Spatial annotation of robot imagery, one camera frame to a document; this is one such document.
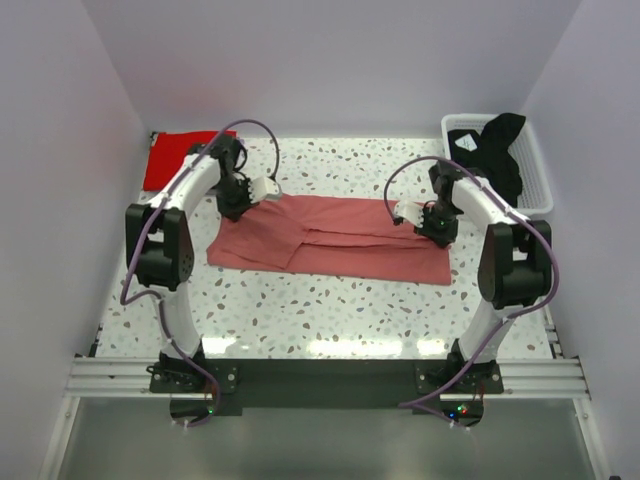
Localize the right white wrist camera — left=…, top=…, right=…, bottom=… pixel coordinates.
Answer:
left=392, top=200, right=424, bottom=227

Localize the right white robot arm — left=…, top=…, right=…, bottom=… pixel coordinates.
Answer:
left=414, top=158, right=559, bottom=393

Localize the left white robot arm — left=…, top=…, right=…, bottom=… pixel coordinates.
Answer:
left=120, top=134, right=258, bottom=392

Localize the aluminium rail frame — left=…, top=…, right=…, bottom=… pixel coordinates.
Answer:
left=42, top=306, right=613, bottom=479

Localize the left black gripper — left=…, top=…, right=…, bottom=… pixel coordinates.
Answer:
left=213, top=177, right=260, bottom=223

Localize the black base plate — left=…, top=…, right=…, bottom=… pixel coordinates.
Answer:
left=148, top=357, right=505, bottom=421

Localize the black t shirt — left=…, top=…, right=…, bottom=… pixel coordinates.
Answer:
left=447, top=113, right=526, bottom=207

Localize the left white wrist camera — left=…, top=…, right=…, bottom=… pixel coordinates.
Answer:
left=248, top=176, right=283, bottom=203

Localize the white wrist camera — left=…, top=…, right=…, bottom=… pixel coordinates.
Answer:
left=392, top=200, right=424, bottom=227
left=248, top=176, right=283, bottom=203

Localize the white plastic basket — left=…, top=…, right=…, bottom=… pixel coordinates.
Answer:
left=441, top=113, right=554, bottom=217

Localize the folded red t shirt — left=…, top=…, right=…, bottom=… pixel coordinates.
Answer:
left=142, top=131, right=218, bottom=192

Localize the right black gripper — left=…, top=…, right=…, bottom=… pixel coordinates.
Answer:
left=414, top=202, right=461, bottom=249

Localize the pink t shirt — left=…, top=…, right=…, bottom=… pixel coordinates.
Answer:
left=207, top=195, right=452, bottom=286

